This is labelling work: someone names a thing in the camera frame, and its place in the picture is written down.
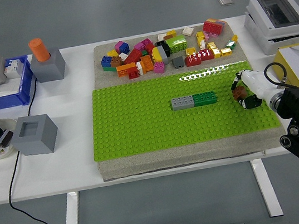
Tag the blue toy brick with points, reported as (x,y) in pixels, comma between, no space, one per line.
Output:
(125,49)
(107,61)

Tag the long orange toy brick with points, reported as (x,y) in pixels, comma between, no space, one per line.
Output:
(126,69)

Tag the brown toy brick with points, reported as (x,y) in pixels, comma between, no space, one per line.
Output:
(116,61)
(239,93)

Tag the small green toy brick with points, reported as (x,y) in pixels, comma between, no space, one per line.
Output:
(144,53)

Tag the white electrical enclosure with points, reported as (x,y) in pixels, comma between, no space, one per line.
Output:
(268,43)

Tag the metal floor plate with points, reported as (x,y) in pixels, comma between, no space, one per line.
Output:
(226,1)

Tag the grey-brown foam mat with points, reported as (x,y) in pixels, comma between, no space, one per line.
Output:
(173,157)

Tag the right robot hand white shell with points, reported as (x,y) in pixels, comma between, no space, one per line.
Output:
(256,84)

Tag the lime green toy brick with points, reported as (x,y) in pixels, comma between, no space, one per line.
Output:
(177,44)

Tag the pink toy brick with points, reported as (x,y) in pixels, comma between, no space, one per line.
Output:
(212,35)
(159,67)

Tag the curved red toy brick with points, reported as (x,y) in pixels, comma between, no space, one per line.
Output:
(193,60)

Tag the small dark box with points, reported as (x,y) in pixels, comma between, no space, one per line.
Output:
(6,138)

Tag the white flat switch panel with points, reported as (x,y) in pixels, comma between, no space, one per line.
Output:
(5,89)

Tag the long red toy brick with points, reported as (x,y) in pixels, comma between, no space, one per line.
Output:
(132,56)

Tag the curved yellow toy brick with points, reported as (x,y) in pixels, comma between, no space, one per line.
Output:
(156,54)

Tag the grey cube with square hole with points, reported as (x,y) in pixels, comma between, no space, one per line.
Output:
(36,144)

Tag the orange cylinder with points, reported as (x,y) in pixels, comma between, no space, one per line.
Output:
(39,51)

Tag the blue plastic bin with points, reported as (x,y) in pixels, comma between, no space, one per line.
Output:
(7,102)

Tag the white table leg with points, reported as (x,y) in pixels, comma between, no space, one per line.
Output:
(266,187)
(71,222)

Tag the small red toy brick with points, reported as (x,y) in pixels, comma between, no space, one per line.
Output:
(133,74)

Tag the white circuit breaker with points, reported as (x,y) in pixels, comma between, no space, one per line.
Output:
(13,70)

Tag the black toy brick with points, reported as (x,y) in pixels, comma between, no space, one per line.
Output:
(164,45)

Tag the magenta toy brick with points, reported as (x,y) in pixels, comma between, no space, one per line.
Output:
(146,42)
(139,46)
(120,46)

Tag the white toy brick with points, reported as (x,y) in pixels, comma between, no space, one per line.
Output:
(188,31)
(140,67)
(123,56)
(162,36)

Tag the grey block holding cylinder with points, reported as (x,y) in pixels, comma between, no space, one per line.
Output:
(50,69)

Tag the flat green toy brick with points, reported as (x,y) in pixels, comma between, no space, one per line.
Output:
(109,68)

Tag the dark green toy brick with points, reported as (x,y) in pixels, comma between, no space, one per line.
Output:
(204,99)

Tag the dark grey toy brick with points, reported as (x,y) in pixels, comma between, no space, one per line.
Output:
(178,62)

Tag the large red toy brick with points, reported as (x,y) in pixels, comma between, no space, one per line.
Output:
(211,27)

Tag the green studded baseplate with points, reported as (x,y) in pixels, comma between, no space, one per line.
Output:
(140,124)

